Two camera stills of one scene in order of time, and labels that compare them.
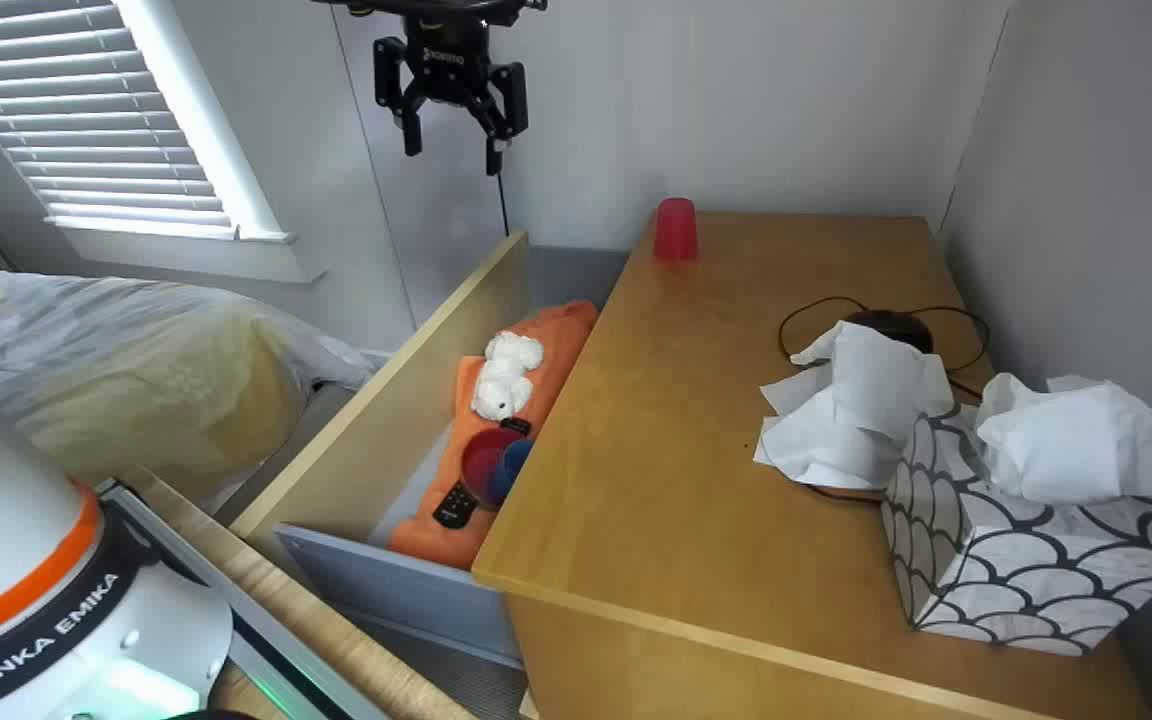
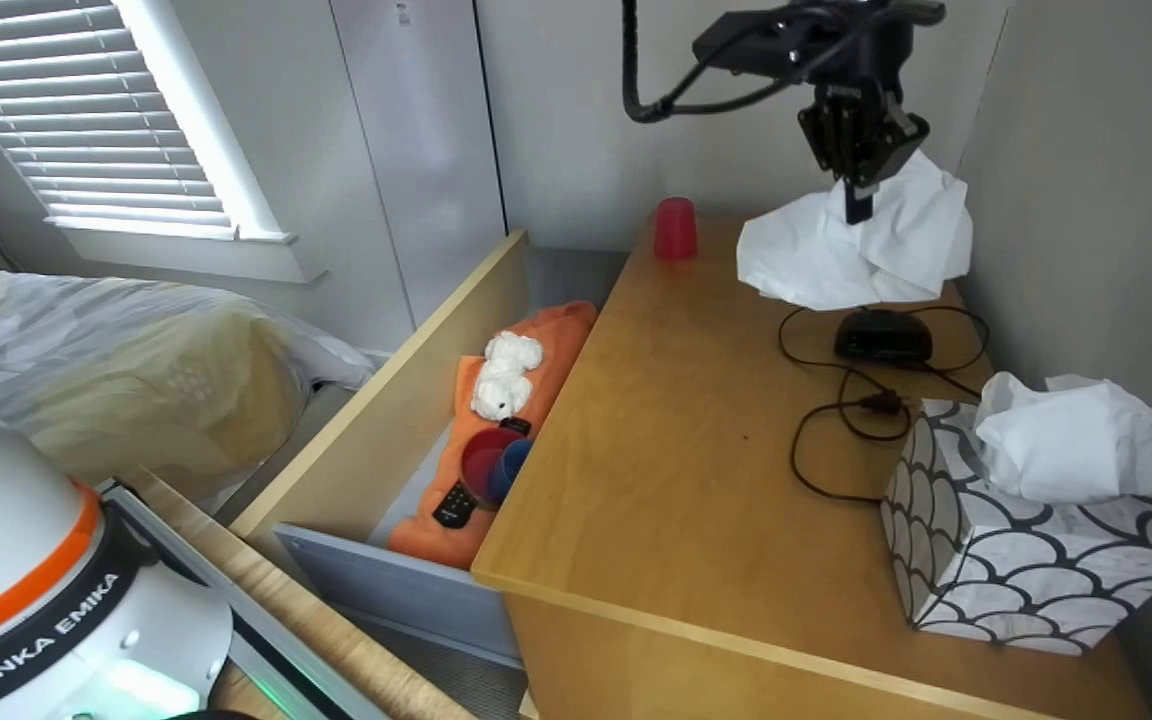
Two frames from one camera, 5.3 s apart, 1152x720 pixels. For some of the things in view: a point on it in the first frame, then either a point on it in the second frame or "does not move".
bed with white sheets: x=143 y=378 does not move
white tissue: x=837 y=419 -> x=808 y=255
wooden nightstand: x=649 y=564 does not move
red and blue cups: x=488 y=461 does not move
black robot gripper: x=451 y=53 -> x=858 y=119
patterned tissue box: x=1009 y=571 does not move
